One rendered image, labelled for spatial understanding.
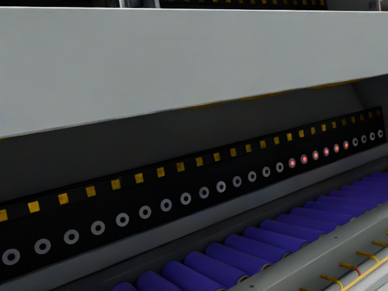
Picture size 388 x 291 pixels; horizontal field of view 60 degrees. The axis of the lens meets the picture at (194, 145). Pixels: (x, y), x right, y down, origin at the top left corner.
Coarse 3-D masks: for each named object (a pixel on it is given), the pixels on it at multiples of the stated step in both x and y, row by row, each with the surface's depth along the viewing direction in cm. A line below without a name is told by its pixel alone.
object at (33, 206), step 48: (240, 144) 34; (288, 144) 38; (48, 192) 25; (96, 192) 26; (144, 192) 29; (192, 192) 31; (240, 192) 34; (0, 240) 23; (48, 240) 25; (96, 240) 27
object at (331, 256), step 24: (360, 216) 27; (384, 216) 26; (336, 240) 23; (360, 240) 24; (384, 240) 26; (288, 264) 21; (312, 264) 21; (336, 264) 23; (240, 288) 20; (264, 288) 19; (288, 288) 20; (312, 288) 21
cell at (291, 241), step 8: (248, 232) 30; (256, 232) 29; (264, 232) 29; (272, 232) 28; (256, 240) 29; (264, 240) 28; (272, 240) 27; (280, 240) 27; (288, 240) 26; (296, 240) 26; (304, 240) 25; (288, 248) 26; (296, 248) 25
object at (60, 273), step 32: (352, 160) 43; (256, 192) 35; (288, 192) 37; (160, 224) 30; (192, 224) 30; (96, 256) 26; (128, 256) 27; (384, 256) 25; (0, 288) 22; (32, 288) 24; (352, 288) 22; (384, 288) 21
